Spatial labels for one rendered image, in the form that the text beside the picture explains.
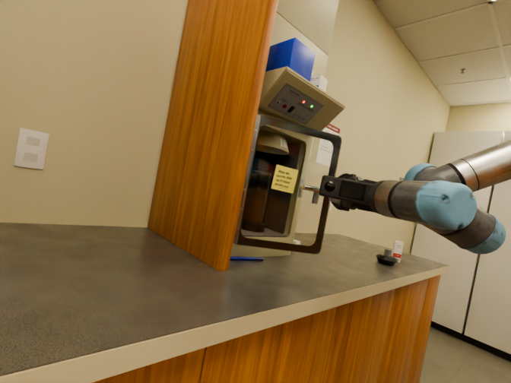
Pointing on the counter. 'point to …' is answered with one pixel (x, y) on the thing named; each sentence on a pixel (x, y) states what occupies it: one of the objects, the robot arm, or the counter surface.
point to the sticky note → (284, 178)
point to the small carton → (319, 81)
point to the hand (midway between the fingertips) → (327, 189)
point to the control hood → (285, 74)
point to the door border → (246, 178)
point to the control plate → (286, 96)
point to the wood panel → (211, 125)
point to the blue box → (291, 57)
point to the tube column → (311, 19)
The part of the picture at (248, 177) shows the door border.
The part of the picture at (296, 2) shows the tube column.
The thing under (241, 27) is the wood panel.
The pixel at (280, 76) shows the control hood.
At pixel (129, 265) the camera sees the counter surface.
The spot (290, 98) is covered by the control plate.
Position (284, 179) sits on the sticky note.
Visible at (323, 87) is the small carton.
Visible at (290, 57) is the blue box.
